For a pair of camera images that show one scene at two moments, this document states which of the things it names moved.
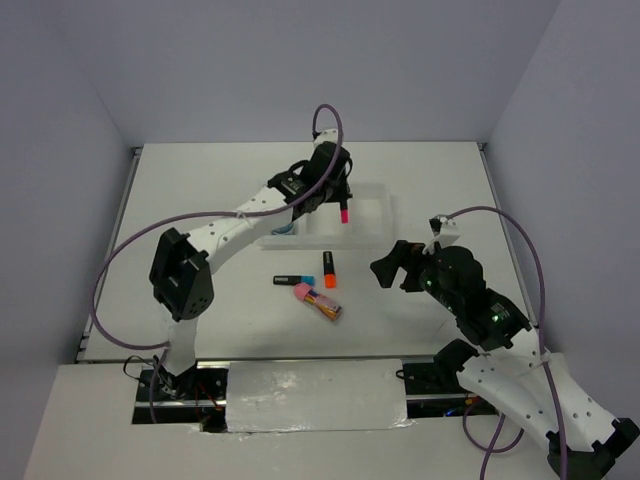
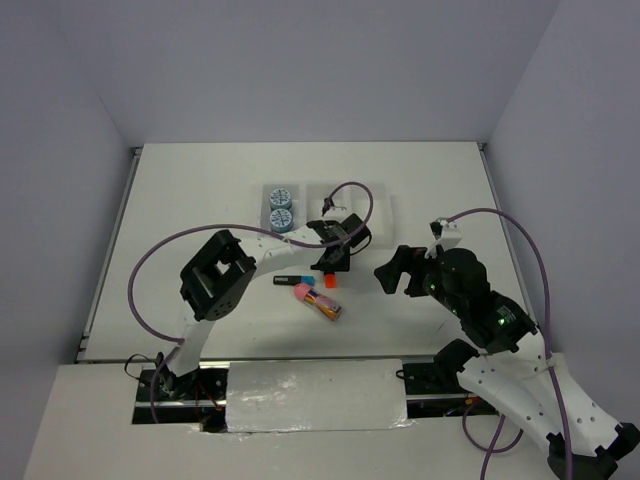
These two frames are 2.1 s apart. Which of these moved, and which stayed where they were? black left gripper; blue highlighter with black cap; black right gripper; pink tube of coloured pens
Moved: black left gripper
Stayed: pink tube of coloured pens; blue highlighter with black cap; black right gripper
